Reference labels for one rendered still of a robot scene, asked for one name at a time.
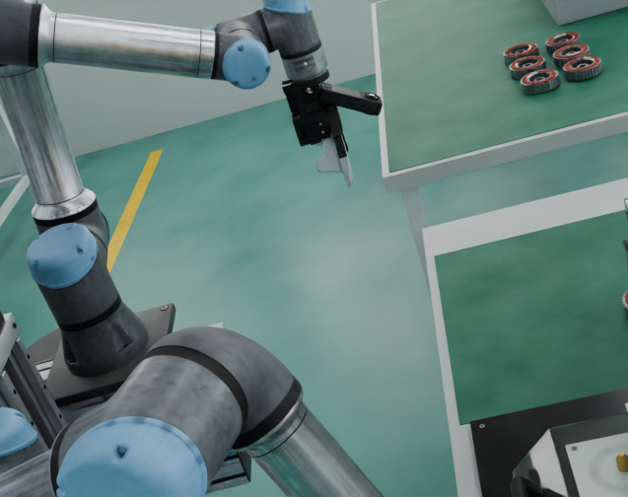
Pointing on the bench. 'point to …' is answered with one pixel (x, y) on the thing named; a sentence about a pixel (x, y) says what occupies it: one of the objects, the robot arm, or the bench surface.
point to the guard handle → (521, 486)
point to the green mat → (539, 318)
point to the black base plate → (530, 434)
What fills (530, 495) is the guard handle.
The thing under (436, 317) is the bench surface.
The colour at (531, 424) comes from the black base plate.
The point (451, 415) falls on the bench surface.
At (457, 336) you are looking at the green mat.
